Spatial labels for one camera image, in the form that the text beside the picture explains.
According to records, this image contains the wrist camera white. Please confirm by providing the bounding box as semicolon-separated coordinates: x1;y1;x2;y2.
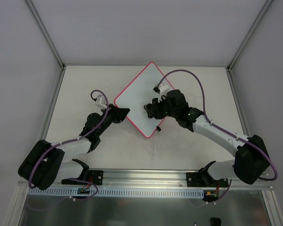
153;83;169;95
95;94;107;111

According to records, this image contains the pink framed whiteboard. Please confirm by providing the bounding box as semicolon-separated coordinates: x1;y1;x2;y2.
114;62;174;138

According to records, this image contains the aluminium frame post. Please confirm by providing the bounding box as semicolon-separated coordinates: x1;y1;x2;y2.
24;0;65;70
227;0;274;72

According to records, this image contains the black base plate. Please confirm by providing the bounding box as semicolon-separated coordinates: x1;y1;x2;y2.
88;170;104;186
185;172;229;187

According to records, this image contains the right aluminium frame post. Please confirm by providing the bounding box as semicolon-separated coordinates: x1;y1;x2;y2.
227;0;274;72

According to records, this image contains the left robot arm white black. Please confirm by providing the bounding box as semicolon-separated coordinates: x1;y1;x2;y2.
18;104;130;190

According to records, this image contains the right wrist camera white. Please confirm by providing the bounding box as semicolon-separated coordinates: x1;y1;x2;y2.
153;83;169;95

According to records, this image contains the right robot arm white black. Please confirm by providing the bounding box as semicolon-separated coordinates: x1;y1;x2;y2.
144;90;271;186

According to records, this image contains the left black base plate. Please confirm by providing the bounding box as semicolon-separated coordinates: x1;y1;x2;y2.
88;170;104;186

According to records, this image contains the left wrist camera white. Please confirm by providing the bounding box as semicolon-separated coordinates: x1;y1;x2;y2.
95;94;107;111

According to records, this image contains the white slotted cable duct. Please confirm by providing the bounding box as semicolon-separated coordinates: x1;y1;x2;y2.
28;186;205;199

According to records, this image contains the black bone-shaped eraser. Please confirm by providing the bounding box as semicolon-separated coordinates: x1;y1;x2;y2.
144;104;153;119

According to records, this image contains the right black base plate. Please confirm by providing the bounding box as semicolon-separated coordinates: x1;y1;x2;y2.
185;172;229;187

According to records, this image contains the black object bottom edge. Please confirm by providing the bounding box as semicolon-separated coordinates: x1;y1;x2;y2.
210;218;222;226

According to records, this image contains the aluminium mounting rail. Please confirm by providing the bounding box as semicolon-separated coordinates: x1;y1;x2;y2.
17;166;274;190

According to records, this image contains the left aluminium frame post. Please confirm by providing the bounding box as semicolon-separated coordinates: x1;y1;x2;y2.
24;0;65;70

